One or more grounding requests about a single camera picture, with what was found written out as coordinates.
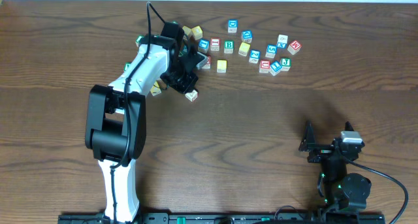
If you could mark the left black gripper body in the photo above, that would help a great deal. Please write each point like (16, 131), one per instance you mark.
(181, 78)

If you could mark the yellow S block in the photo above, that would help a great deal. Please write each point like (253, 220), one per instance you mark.
(221, 66)

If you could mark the blue 1 block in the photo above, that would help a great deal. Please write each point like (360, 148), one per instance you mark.
(275, 68)

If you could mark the green V block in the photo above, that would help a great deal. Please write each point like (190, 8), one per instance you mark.
(127, 65)

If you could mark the red U block centre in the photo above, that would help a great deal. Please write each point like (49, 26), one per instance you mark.
(208, 63)

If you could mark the blue 5 block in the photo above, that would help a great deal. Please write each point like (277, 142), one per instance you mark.
(271, 51)

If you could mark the green J block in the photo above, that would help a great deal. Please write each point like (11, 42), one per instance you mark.
(285, 63)

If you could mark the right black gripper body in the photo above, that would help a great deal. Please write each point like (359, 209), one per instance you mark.
(321, 151)

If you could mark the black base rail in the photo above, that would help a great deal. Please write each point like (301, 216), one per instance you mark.
(164, 218)

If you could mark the yellow block top left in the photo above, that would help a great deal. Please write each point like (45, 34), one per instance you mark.
(187, 31)

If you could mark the red M block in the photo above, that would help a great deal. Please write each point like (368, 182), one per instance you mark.
(294, 47)

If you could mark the blue D block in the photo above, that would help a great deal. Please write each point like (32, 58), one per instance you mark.
(232, 26)

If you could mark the green B block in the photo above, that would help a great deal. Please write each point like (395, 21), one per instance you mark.
(228, 46)

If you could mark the blue 2 block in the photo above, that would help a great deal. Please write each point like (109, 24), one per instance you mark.
(254, 56)

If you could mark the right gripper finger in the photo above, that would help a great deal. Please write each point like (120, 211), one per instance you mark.
(308, 138)
(348, 126)

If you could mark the red I block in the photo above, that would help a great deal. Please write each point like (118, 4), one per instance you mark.
(215, 44)

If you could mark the red A block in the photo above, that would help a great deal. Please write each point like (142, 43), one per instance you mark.
(191, 96)

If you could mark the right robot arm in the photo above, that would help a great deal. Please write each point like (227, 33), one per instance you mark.
(343, 192)

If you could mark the yellow block lower centre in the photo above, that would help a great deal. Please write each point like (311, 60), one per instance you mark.
(156, 89)

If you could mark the blue X block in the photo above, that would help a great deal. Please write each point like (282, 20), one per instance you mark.
(282, 41)

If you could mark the yellow block top right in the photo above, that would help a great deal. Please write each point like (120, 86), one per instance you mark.
(197, 32)

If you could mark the blue T block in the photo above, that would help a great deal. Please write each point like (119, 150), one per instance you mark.
(203, 46)

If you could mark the yellow block beside B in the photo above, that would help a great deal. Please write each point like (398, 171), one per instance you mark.
(244, 49)

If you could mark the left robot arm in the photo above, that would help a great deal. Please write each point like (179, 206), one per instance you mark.
(116, 119)

